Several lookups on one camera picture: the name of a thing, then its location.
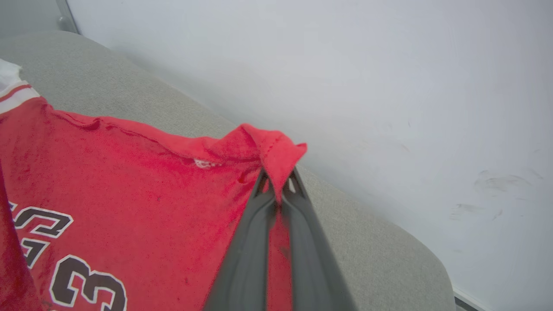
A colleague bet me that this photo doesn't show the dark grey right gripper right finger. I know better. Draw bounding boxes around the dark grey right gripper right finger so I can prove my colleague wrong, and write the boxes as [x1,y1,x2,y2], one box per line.
[280,169,357,311]

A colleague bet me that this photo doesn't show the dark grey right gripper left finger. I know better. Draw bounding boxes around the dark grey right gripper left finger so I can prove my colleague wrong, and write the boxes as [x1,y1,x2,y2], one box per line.
[203,170,277,311]

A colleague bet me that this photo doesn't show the red basketball jersey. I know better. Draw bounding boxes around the red basketball jersey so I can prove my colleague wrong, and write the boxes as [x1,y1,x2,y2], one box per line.
[0,58,308,311]

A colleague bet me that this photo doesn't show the grey wall baseboard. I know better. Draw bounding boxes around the grey wall baseboard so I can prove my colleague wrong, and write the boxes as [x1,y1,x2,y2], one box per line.
[453,290,486,311]

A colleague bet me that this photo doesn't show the grey wall corner strip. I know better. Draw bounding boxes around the grey wall corner strip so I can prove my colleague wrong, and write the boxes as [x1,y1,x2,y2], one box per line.
[55,0,80,34]

